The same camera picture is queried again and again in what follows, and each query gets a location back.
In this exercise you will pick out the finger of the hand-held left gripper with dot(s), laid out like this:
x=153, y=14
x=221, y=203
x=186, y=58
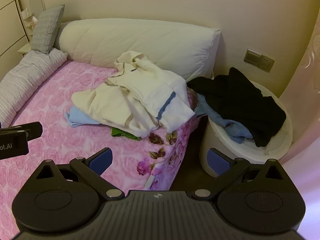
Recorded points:
x=33, y=130

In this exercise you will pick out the light blue garment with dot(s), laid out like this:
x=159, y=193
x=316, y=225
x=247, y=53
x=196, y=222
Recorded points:
x=80, y=117

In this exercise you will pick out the white striped knit sweater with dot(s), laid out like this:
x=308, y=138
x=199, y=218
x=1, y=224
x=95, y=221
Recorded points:
x=150, y=87

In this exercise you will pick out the bronze wall socket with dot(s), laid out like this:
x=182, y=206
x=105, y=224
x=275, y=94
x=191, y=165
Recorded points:
x=266, y=63

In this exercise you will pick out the white nightstand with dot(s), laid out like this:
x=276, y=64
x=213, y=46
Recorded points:
x=24, y=48

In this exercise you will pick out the white laundry basket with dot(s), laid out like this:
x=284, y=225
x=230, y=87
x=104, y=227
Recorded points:
x=250, y=152

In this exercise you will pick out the black garment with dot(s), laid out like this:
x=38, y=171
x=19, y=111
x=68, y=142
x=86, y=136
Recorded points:
x=245, y=100

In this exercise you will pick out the oval vanity mirror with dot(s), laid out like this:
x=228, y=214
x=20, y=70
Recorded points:
x=36, y=0

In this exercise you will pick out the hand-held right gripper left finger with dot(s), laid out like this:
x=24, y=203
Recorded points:
x=101, y=161

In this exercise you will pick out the white long bolster cushion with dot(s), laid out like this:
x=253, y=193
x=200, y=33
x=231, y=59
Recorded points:
x=125, y=40

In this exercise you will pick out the bronze wall switch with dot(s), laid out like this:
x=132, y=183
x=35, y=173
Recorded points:
x=252, y=55

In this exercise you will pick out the pink curtain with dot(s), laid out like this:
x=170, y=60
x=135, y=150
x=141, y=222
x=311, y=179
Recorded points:
x=307, y=155

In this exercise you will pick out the grey checked pillow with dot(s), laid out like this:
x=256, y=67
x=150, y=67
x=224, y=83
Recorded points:
x=47, y=27

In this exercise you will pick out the green garment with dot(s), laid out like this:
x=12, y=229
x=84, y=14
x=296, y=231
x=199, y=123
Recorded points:
x=122, y=133

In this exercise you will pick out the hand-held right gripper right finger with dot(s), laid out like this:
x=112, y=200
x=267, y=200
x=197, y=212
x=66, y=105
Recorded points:
x=218, y=162

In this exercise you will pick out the grey striped duvet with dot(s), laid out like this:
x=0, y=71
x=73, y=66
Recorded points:
x=22, y=80

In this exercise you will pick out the cream wardrobe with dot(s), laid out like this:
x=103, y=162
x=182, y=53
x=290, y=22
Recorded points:
x=10, y=17

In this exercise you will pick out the pink floral bed blanket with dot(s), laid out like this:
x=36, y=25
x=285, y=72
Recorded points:
x=62, y=100

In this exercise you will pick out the denim blue garment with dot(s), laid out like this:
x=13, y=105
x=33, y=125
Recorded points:
x=232, y=127

